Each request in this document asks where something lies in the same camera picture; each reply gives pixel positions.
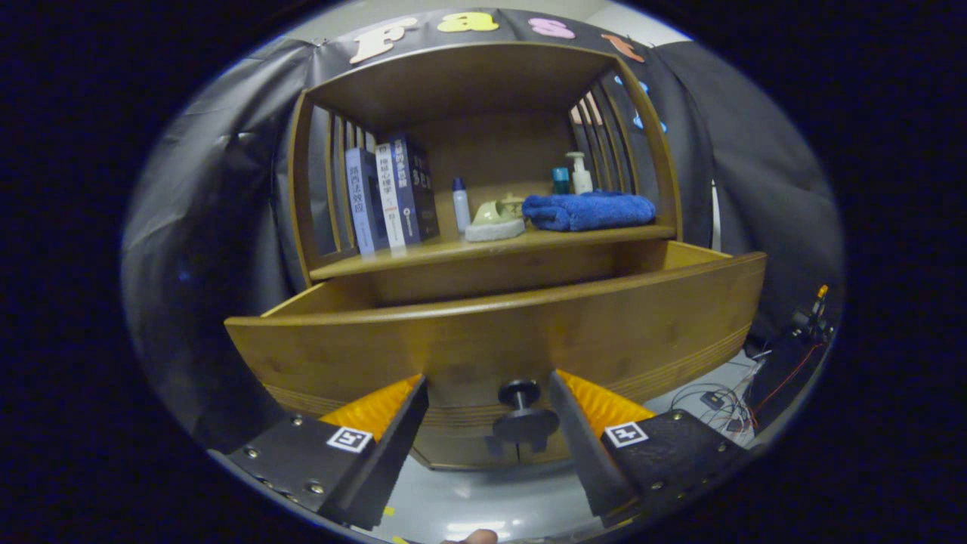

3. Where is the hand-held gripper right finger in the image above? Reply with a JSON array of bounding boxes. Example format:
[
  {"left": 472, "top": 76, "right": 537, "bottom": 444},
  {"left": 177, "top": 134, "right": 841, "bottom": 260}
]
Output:
[{"left": 548, "top": 369, "right": 750, "bottom": 530}]

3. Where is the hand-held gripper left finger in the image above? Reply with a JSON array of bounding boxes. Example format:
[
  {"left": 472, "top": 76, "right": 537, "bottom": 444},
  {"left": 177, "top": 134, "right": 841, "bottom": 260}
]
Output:
[{"left": 225, "top": 373, "right": 430, "bottom": 531}]

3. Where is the black drawer knob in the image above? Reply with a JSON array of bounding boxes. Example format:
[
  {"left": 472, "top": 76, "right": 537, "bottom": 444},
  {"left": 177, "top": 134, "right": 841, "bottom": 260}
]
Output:
[{"left": 493, "top": 379, "right": 561, "bottom": 447}]

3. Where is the wooden drawer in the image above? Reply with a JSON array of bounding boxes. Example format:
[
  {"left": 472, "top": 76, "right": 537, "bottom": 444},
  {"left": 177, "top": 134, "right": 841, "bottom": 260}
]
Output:
[{"left": 224, "top": 240, "right": 768, "bottom": 454}]

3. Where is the wooden countertop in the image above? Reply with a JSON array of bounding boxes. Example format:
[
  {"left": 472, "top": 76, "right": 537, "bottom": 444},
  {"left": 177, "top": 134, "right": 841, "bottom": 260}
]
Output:
[{"left": 308, "top": 223, "right": 677, "bottom": 282}]

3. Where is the wooden cabinet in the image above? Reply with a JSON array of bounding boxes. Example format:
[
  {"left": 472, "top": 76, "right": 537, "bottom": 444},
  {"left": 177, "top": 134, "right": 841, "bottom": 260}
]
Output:
[{"left": 287, "top": 42, "right": 683, "bottom": 471}]

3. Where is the blue folded towel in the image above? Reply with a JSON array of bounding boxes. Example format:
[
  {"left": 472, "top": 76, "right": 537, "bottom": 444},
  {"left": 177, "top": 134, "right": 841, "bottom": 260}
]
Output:
[{"left": 521, "top": 190, "right": 657, "bottom": 233}]

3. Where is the pale lavender book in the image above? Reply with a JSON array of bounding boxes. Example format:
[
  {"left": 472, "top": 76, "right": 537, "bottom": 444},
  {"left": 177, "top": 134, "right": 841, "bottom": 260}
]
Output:
[{"left": 345, "top": 147, "right": 390, "bottom": 255}]

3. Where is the white spine book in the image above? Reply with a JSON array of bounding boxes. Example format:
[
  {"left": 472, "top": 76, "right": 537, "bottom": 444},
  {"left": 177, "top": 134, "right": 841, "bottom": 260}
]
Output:
[{"left": 375, "top": 142, "right": 409, "bottom": 249}]

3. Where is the white pump bottle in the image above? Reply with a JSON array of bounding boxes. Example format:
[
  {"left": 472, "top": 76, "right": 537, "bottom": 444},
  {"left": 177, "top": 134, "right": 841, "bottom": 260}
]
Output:
[{"left": 566, "top": 152, "right": 594, "bottom": 195}]

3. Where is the dark blue book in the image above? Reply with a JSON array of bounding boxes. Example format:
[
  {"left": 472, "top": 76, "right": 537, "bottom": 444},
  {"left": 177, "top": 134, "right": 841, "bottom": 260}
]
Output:
[{"left": 393, "top": 136, "right": 440, "bottom": 244}]

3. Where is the orange black clamp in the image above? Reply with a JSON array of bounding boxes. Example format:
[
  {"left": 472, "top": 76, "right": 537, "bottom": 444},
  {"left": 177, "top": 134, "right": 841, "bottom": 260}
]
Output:
[{"left": 789, "top": 283, "right": 832, "bottom": 341}]

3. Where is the tangle of thin cables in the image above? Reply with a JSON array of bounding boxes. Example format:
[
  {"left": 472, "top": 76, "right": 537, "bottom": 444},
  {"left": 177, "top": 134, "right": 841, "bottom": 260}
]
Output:
[{"left": 669, "top": 348, "right": 824, "bottom": 435}]

